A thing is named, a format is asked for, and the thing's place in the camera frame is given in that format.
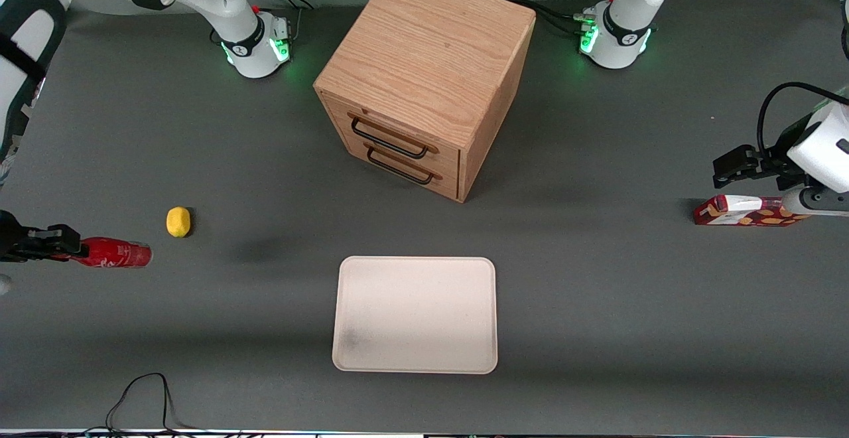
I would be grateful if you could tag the red coke bottle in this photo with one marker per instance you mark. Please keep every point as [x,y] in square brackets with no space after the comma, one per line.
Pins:
[119,254]

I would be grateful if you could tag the red tartan cookie box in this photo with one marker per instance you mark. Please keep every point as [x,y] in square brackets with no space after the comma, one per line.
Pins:
[736,216]

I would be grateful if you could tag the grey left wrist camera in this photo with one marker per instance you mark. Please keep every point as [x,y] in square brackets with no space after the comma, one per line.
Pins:
[822,202]

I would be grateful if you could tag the yellow lemon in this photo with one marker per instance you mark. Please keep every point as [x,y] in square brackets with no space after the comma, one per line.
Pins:
[178,221]

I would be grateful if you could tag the wooden two-drawer cabinet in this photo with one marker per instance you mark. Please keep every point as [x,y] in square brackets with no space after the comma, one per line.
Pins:
[424,46]

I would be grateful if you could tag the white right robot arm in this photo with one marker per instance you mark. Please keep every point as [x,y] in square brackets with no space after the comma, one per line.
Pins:
[249,60]

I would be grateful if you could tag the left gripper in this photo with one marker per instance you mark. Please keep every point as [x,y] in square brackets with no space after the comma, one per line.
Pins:
[780,163]

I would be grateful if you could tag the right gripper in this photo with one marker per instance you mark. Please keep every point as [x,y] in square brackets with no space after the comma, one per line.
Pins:
[12,242]

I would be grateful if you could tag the cream rectangular plastic tray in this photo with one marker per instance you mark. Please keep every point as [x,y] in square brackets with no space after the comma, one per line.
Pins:
[414,312]

